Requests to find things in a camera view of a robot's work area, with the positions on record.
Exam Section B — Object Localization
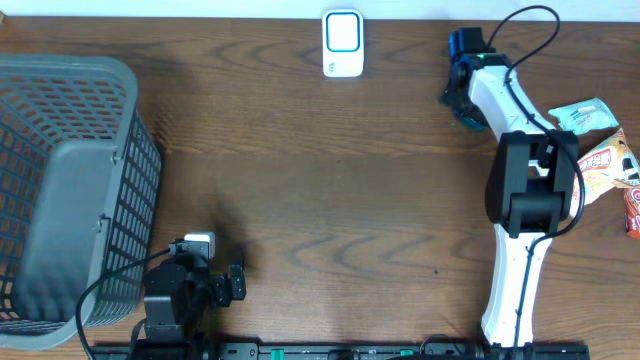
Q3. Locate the teal wet wipes pack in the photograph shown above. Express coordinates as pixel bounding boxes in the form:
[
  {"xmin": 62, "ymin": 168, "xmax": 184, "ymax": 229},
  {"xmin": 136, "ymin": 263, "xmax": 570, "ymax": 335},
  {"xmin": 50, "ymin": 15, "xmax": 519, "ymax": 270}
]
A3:
[{"xmin": 548, "ymin": 98, "xmax": 619, "ymax": 135}]

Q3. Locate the yellow snack bag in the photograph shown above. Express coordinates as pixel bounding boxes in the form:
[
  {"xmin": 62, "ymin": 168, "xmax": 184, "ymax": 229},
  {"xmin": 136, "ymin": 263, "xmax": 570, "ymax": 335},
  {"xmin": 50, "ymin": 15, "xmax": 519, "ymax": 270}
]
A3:
[{"xmin": 578, "ymin": 128, "xmax": 639, "ymax": 205}]

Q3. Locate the brown Top chocolate bar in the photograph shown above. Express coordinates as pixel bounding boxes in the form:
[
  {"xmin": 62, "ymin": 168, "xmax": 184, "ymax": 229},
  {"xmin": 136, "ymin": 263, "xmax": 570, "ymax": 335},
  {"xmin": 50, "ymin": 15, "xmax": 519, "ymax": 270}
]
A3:
[{"xmin": 624, "ymin": 188, "xmax": 640, "ymax": 239}]

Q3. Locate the blue mouthwash bottle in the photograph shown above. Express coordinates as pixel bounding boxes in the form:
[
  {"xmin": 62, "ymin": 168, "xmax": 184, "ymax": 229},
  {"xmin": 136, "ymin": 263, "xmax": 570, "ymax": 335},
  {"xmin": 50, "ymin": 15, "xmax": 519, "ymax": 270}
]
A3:
[{"xmin": 453, "ymin": 108, "xmax": 486, "ymax": 132}]

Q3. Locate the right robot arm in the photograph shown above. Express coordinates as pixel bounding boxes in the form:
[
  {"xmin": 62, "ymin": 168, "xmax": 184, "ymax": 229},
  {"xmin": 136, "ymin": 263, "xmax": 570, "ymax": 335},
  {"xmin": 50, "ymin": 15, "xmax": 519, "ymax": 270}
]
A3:
[{"xmin": 441, "ymin": 27, "xmax": 579, "ymax": 358}]

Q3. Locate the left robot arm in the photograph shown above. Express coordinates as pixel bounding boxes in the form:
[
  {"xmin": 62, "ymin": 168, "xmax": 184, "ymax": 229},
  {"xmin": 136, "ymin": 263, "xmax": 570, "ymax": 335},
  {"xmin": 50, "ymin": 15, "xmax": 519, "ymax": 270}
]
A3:
[{"xmin": 127, "ymin": 253, "xmax": 247, "ymax": 360}]

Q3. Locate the white barcode scanner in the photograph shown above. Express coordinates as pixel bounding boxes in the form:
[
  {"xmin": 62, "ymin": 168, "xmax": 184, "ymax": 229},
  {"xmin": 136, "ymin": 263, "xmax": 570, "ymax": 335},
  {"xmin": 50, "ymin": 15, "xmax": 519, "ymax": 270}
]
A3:
[{"xmin": 322, "ymin": 9, "xmax": 364, "ymax": 78}]

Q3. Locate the grey plastic shopping basket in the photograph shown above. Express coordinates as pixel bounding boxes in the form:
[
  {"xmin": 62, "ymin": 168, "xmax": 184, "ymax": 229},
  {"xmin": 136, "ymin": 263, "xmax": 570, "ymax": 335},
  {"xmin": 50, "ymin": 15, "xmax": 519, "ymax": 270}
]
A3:
[{"xmin": 1, "ymin": 54, "xmax": 162, "ymax": 351}]

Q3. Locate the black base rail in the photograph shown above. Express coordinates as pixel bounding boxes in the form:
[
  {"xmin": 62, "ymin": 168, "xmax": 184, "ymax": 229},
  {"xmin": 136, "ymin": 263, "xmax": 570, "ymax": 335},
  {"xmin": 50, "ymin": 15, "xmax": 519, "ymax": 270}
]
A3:
[{"xmin": 91, "ymin": 341, "xmax": 590, "ymax": 360}]

